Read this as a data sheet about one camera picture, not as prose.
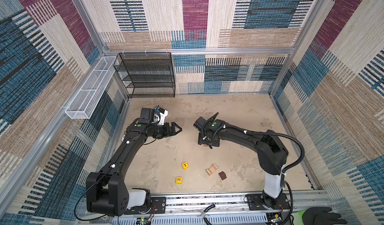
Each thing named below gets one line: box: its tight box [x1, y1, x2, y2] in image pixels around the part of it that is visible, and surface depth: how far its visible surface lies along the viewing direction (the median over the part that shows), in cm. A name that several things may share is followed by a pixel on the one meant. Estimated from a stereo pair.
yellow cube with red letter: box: [181, 162, 189, 170], surface depth 86 cm
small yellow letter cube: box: [175, 177, 183, 184], surface depth 81 cm
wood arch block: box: [206, 164, 218, 176], surface depth 85 cm
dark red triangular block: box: [218, 171, 227, 181], surface depth 83 cm
